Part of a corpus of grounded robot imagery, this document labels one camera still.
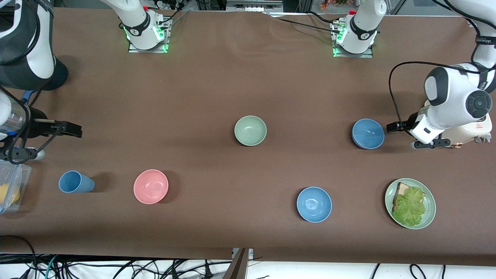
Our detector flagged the blue plastic cup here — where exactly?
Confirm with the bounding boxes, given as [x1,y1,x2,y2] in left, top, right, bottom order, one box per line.
[59,170,95,193]

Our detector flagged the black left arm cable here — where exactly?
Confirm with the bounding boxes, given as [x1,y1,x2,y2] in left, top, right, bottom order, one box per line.
[388,61,483,128]

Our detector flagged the teal floor cable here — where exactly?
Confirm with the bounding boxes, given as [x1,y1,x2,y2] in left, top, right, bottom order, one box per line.
[44,255,59,279]

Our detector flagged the light green plate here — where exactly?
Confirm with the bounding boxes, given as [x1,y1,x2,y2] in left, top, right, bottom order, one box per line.
[385,178,437,230]

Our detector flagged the toast slice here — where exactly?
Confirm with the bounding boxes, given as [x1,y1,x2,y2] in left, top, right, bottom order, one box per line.
[393,182,426,212]

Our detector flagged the cream white toaster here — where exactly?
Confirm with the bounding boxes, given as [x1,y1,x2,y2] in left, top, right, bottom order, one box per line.
[424,99,493,148]

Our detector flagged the blue bowl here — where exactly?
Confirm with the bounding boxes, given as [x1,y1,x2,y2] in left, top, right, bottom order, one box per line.
[296,187,332,223]
[351,118,385,150]

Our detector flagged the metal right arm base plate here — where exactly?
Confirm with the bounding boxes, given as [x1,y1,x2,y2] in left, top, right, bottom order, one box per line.
[128,17,170,53]

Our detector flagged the yellow lemon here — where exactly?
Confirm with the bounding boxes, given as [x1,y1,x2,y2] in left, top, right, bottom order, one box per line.
[0,184,21,206]

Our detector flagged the black cable across table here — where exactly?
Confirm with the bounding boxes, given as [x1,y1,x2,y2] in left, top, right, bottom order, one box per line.
[267,11,343,34]

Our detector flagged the aluminium frame profile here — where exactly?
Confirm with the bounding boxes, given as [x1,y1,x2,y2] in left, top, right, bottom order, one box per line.
[223,248,253,279]

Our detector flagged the black looped floor cable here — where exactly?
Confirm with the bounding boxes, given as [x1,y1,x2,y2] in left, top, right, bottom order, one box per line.
[0,235,38,279]

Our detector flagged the light green bowl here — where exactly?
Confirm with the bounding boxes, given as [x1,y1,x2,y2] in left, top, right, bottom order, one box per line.
[234,115,267,146]

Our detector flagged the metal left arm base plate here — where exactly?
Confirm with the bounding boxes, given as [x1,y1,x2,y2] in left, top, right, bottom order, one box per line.
[332,22,374,59]

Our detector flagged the green lettuce leaf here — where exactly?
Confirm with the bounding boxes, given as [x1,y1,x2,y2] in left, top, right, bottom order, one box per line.
[392,187,427,227]

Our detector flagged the clear plastic food container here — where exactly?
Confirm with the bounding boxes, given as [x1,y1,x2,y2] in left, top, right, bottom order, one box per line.
[0,161,32,214]

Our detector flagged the pink bowl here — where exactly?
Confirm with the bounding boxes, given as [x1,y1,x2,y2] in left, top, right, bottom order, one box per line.
[133,169,169,205]

